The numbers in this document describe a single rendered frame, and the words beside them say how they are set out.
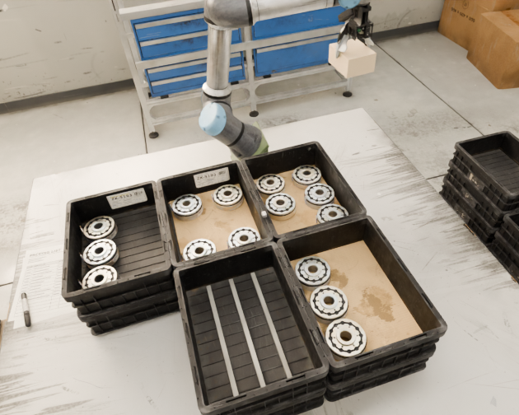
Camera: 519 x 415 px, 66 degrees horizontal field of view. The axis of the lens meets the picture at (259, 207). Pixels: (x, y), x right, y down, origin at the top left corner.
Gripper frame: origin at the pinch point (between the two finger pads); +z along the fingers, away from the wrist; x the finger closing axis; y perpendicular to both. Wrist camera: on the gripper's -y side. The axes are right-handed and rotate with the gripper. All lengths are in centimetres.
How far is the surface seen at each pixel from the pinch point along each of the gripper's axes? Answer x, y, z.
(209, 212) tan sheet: -72, 37, 26
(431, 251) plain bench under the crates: -5, 73, 39
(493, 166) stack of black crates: 68, 28, 60
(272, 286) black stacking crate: -63, 74, 26
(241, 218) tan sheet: -63, 44, 26
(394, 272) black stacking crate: -31, 85, 21
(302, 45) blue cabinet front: 40, -138, 59
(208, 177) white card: -69, 27, 19
